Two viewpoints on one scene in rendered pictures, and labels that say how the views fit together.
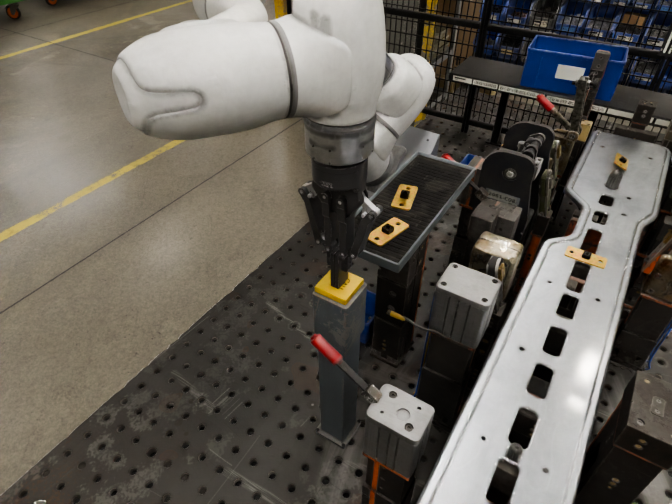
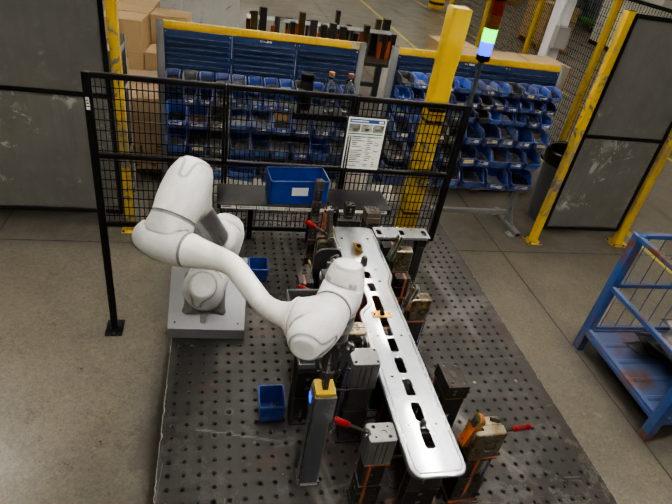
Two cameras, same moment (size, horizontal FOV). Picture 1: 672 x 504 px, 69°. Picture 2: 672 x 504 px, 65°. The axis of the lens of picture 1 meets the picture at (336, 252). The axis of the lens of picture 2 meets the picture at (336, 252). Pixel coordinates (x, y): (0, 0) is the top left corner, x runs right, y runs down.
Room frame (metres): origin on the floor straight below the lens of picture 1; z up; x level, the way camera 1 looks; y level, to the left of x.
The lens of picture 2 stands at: (-0.12, 0.82, 2.34)
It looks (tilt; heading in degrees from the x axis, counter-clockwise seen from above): 33 degrees down; 312
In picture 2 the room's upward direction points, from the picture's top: 10 degrees clockwise
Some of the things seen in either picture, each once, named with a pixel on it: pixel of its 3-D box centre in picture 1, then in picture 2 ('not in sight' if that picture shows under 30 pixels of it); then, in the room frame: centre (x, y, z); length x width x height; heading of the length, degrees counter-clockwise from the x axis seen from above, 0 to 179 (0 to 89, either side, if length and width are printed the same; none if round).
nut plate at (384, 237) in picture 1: (387, 229); not in sight; (0.69, -0.09, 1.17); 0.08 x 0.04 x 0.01; 135
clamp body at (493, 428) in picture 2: not in sight; (471, 459); (0.21, -0.39, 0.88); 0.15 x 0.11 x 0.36; 58
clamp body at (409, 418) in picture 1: (390, 467); (370, 467); (0.39, -0.09, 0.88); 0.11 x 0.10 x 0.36; 58
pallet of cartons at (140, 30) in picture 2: not in sight; (154, 58); (5.76, -2.06, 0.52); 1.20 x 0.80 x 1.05; 144
